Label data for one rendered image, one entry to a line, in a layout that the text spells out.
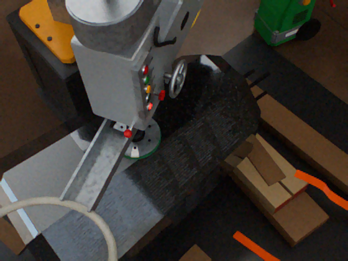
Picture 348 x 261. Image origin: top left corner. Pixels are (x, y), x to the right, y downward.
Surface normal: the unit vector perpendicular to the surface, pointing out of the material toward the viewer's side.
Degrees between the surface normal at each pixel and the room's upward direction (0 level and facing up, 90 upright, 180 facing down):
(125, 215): 45
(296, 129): 0
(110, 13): 0
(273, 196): 0
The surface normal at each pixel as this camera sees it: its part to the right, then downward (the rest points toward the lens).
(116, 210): 0.37, 0.12
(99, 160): -0.08, -0.51
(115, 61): -0.41, 0.81
